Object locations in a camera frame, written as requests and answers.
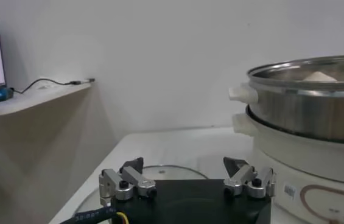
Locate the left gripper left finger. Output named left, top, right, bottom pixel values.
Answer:
left=98, top=156, right=158, bottom=208

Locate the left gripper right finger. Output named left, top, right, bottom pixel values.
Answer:
left=222, top=156, right=278, bottom=199

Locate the round glass pot lid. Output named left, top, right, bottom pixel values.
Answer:
left=74, top=164, right=211, bottom=220

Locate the white steamed baozi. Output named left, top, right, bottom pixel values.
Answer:
left=302, top=71, right=339, bottom=82

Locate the perforated steel steamer basket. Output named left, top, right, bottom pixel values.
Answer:
left=228, top=54, right=344, bottom=146

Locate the white electric cooker base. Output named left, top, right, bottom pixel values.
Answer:
left=231, top=113, right=344, bottom=224

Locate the white side table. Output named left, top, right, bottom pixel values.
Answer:
left=0, top=81, right=93, bottom=120

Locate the black cable with adapter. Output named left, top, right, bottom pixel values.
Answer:
left=10, top=77, right=96, bottom=95

